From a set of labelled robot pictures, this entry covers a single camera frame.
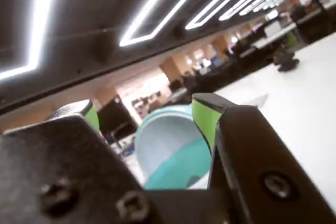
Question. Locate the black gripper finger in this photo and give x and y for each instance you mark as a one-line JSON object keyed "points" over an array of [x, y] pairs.
{"points": [[52, 169], [262, 169]]}

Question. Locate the teal animal-shaped bin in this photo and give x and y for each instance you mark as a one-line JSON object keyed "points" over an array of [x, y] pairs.
{"points": [[170, 142]]}

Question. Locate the black computer monitor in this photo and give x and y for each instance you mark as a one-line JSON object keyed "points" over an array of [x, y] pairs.
{"points": [[115, 119]]}

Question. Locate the small black device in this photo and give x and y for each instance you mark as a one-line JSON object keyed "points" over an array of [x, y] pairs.
{"points": [[286, 62]]}

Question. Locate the white ceiling light strip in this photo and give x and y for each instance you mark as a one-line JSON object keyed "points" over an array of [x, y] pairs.
{"points": [[43, 11], [155, 6], [210, 11]]}

